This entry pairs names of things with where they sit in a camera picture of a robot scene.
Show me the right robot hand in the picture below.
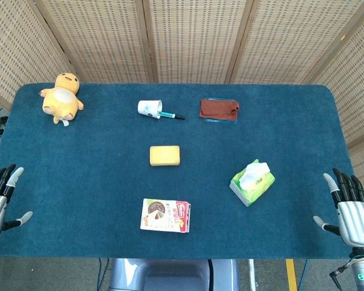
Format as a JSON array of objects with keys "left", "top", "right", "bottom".
[{"left": 312, "top": 167, "right": 364, "bottom": 250}]

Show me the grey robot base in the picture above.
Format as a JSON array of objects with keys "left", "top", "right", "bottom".
[{"left": 108, "top": 258, "right": 240, "bottom": 291}]

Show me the green tissue pack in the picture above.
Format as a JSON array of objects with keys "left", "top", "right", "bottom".
[{"left": 229, "top": 159, "right": 276, "bottom": 207}]

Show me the white tissue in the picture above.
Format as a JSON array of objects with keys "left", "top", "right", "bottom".
[{"left": 238, "top": 162, "right": 271, "bottom": 190}]

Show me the yellow plush toy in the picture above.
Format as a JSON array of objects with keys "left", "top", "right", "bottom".
[{"left": 38, "top": 72, "right": 85, "bottom": 127}]

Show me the clear glass dish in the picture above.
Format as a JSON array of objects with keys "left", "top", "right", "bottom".
[{"left": 201, "top": 97, "right": 239, "bottom": 124}]

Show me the red white snack box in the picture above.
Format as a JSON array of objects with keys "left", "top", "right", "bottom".
[{"left": 140, "top": 198, "right": 192, "bottom": 233}]

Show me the brown cloth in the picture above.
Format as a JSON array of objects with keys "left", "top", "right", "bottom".
[{"left": 198, "top": 98, "right": 240, "bottom": 120}]

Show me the yellow sponge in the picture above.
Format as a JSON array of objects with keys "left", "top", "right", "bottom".
[{"left": 149, "top": 145, "right": 181, "bottom": 167}]

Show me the white paper cup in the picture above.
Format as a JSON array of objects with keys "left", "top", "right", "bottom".
[{"left": 137, "top": 99, "right": 163, "bottom": 119}]

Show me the blue table mat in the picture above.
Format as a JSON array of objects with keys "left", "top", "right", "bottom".
[{"left": 0, "top": 82, "right": 354, "bottom": 260}]

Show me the teal black marker pen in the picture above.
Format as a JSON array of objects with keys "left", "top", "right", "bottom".
[{"left": 157, "top": 110, "right": 186, "bottom": 121}]

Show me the bamboo folding screen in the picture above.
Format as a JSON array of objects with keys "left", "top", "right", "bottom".
[{"left": 0, "top": 0, "right": 364, "bottom": 195}]

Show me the blue cable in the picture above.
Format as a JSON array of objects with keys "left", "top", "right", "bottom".
[{"left": 297, "top": 259, "right": 309, "bottom": 291}]

